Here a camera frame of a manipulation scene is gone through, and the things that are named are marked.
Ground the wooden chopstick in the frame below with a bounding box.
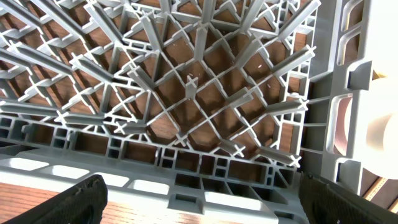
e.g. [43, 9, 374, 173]
[363, 177, 388, 201]
[388, 199, 398, 213]

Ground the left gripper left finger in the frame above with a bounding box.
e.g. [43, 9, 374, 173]
[7, 174, 108, 224]

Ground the lower wooden chopstick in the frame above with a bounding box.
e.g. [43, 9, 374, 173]
[388, 199, 398, 213]

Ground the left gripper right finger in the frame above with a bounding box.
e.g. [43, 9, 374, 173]
[298, 173, 397, 224]

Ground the grey plastic dishwasher rack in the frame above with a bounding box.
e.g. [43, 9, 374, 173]
[0, 0, 398, 224]

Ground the upper wooden chopstick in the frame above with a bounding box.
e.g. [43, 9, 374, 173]
[363, 177, 388, 201]

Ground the white bowl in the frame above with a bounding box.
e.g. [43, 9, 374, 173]
[334, 77, 398, 180]

